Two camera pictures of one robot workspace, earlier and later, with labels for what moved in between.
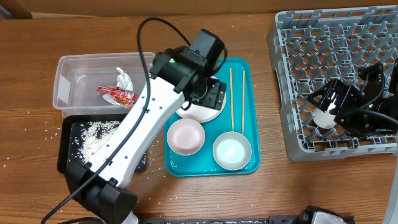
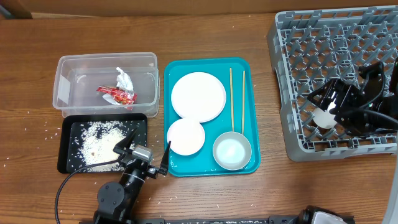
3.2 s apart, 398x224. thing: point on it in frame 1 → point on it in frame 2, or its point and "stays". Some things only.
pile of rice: x=94 y=134 stays
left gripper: x=214 y=94 → x=152 y=171
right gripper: x=347 y=93 stays
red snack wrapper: x=120 y=96 stays
